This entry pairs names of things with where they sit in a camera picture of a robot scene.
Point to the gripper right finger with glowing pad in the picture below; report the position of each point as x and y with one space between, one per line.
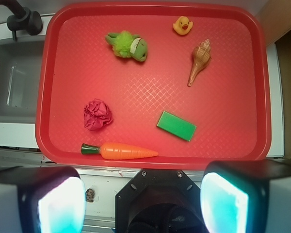
247 196

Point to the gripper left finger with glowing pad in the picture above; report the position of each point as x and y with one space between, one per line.
41 200

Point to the green rectangular block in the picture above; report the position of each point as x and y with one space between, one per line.
176 126

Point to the small brown pinecone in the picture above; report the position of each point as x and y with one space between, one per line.
90 195

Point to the orange toy carrot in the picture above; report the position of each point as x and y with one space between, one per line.
118 151

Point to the crumpled red paper ball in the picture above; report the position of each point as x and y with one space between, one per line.
96 115

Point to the grey toy sink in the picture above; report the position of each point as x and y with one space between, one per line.
20 66

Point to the red plastic tray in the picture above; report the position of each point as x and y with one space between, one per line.
229 101

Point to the brown spiral seashell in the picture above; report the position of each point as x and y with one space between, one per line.
201 59

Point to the green plush frog toy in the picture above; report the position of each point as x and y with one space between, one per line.
126 45

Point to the black toy faucet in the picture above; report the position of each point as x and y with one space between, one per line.
22 19

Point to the yellow rubber duck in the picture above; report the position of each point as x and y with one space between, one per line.
183 25

